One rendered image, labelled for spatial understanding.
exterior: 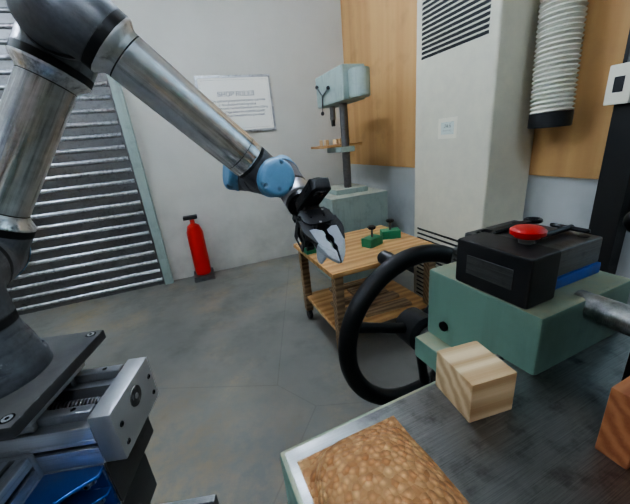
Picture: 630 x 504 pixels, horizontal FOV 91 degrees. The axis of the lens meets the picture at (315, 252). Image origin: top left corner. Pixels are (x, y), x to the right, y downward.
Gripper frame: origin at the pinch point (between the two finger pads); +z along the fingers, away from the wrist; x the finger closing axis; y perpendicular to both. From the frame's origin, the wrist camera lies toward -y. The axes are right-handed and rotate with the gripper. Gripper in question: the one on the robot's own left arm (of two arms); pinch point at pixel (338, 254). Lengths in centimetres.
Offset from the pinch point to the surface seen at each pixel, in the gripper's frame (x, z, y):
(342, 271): -36, -42, 68
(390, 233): -82, -66, 77
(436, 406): 9.6, 31.3, -17.3
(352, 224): -89, -112, 113
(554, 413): 2.3, 35.5, -19.7
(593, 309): -6.1, 30.5, -23.1
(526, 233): -2.5, 23.2, -26.8
